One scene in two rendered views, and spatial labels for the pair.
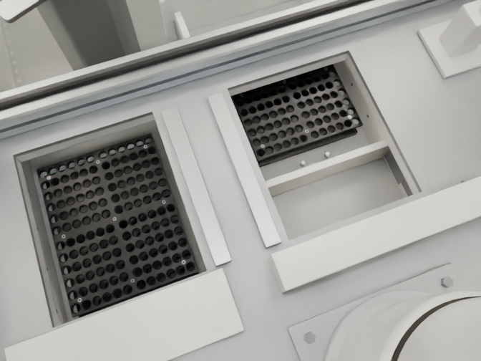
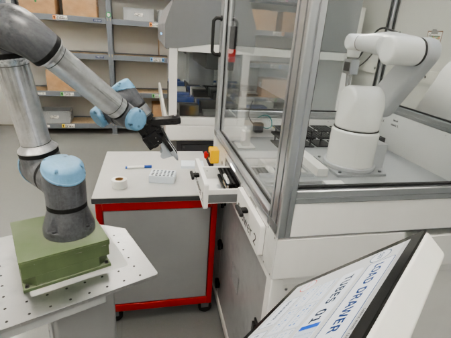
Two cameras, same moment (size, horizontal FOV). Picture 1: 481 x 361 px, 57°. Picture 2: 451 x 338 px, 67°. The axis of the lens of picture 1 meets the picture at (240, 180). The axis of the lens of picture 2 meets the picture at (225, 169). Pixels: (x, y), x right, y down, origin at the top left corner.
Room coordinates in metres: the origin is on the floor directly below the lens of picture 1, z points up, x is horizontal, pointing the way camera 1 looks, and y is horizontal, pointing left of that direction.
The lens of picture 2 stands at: (0.19, 1.30, 1.47)
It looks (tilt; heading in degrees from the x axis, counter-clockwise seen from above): 22 degrees down; 282
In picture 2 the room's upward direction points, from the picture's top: 4 degrees clockwise
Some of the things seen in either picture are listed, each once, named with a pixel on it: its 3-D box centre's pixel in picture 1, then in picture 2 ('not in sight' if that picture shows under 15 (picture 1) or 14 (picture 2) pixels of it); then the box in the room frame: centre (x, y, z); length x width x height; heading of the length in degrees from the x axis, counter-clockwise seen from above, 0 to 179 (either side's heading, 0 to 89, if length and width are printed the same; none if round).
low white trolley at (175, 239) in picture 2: not in sight; (158, 230); (0.90, -0.26, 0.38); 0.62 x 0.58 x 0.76; 116
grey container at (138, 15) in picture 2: not in sight; (138, 15); (2.55, -3.31, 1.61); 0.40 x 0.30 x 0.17; 29
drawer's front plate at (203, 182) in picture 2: not in sight; (201, 182); (0.56, 0.03, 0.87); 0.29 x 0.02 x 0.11; 116
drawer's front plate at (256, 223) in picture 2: not in sight; (248, 218); (0.31, 0.26, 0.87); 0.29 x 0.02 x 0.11; 116
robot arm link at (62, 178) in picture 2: not in sight; (63, 180); (0.85, 0.50, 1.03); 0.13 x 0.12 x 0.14; 153
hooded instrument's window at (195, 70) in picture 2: not in sight; (227, 74); (0.88, -1.71, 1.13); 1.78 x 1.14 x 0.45; 116
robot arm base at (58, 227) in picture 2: not in sight; (68, 215); (0.85, 0.51, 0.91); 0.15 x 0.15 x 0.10
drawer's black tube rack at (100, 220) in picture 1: (119, 223); not in sight; (0.13, 0.17, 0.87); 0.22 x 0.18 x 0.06; 26
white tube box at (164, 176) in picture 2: not in sight; (162, 176); (0.82, -0.16, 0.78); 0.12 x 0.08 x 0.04; 15
